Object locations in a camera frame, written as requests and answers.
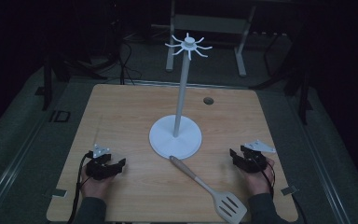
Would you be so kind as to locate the metal table bracket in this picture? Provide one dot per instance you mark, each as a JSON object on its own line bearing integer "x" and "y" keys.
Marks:
{"x": 59, "y": 193}
{"x": 289, "y": 190}

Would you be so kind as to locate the white metal desk frame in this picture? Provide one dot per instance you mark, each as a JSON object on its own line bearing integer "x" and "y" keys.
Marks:
{"x": 211, "y": 23}

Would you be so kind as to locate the black stand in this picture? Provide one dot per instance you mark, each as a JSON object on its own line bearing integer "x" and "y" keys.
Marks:
{"x": 48, "y": 81}
{"x": 303, "y": 93}

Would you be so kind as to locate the black floor bracket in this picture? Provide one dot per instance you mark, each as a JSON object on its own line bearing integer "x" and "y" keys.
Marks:
{"x": 59, "y": 116}

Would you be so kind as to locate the person's right hand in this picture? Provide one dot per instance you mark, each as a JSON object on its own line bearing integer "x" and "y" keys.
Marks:
{"x": 258, "y": 182}

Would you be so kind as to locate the person's left hand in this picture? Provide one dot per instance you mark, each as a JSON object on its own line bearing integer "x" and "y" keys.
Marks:
{"x": 93, "y": 186}

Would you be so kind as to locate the white utensil hook stand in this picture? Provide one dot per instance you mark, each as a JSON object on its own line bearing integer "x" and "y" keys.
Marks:
{"x": 175, "y": 140}

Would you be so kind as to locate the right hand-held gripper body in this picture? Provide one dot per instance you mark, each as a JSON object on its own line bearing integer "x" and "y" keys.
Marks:
{"x": 252, "y": 158}

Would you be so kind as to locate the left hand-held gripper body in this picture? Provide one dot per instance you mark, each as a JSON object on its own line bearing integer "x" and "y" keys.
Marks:
{"x": 99, "y": 168}

